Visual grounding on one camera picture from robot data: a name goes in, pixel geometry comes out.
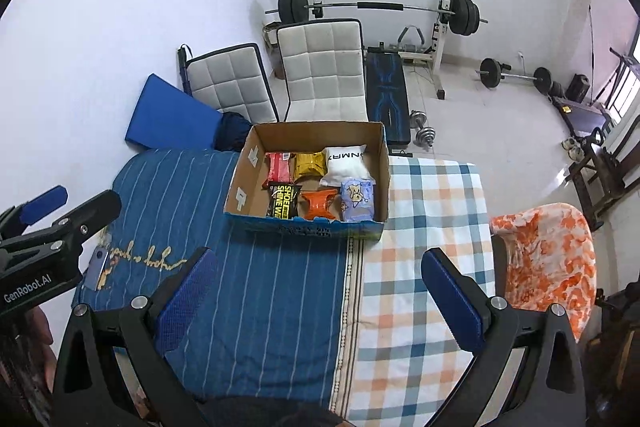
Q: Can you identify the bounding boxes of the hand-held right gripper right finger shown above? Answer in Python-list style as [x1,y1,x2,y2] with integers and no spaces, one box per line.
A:
[421,248,587,427]

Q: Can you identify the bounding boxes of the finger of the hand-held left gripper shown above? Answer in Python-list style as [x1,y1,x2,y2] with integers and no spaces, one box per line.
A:
[0,185,69,238]
[0,190,123,258]

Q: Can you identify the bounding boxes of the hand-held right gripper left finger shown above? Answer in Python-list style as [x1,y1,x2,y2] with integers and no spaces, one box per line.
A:
[50,246,221,427]

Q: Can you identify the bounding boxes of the black wipes packet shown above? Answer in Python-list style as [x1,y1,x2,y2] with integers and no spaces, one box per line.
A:
[266,183,302,221]

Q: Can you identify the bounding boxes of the purple tissue pack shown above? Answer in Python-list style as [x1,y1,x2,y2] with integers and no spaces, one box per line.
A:
[340,176,376,223]

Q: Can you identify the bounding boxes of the red snack packet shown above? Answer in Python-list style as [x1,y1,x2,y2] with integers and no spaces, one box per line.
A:
[264,152,293,190]

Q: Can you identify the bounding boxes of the orange snack packet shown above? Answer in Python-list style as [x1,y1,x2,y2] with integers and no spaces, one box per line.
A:
[301,189,341,222]

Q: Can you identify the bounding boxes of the white soft packet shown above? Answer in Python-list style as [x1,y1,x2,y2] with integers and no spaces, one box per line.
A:
[320,144,370,188]

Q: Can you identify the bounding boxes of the yellow snack packet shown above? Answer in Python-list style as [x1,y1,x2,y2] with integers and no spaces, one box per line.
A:
[291,152,328,184]

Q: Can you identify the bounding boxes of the cardboard box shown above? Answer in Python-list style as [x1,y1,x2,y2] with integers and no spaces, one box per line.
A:
[223,122,390,242]

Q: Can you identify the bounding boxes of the blue phone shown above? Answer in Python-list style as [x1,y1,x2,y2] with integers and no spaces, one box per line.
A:
[82,249,108,292]

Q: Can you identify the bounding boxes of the blue striped blanket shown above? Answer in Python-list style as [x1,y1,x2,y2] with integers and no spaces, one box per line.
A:
[70,148,366,408]

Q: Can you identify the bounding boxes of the plaid bed sheet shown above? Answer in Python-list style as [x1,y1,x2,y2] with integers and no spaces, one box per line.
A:
[330,157,496,427]

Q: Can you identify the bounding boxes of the orange floral blanket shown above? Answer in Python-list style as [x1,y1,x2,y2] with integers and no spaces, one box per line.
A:
[489,203,598,343]

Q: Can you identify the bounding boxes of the blue foam mat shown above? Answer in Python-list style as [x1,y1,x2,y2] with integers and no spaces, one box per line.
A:
[123,76,223,152]

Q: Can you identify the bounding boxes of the dark blue cloth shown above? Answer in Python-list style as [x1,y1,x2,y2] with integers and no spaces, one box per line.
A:
[215,111,253,152]

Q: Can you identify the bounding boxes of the chrome dumbbells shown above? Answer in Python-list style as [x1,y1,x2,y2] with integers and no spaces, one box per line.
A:
[410,109,436,150]

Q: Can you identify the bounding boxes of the white quilted chair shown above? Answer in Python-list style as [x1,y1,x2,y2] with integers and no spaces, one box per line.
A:
[184,43,280,124]
[276,18,370,122]

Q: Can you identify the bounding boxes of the dark wooden chair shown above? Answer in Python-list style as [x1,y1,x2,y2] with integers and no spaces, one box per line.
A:
[565,117,640,233]

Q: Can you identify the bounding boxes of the black and blue weight bench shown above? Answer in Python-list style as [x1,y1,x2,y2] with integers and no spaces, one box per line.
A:
[365,46,412,144]

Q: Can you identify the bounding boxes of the black treadmill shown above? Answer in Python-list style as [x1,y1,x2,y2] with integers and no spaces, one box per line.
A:
[552,94,616,138]

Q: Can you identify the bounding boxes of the short barbell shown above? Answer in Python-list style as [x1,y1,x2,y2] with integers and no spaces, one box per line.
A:
[475,58,553,96]

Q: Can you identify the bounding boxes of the white barbell rack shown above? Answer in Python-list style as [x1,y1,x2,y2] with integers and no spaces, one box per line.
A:
[306,0,458,100]

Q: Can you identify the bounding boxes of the black speaker box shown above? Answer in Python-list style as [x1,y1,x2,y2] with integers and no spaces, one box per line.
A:
[567,74,591,102]

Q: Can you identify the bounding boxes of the long barbell with black plates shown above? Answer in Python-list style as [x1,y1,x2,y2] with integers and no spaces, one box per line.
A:
[265,0,490,38]

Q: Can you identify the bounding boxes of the grey curved bar handle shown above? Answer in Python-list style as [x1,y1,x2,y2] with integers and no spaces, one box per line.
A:
[397,25,426,52]

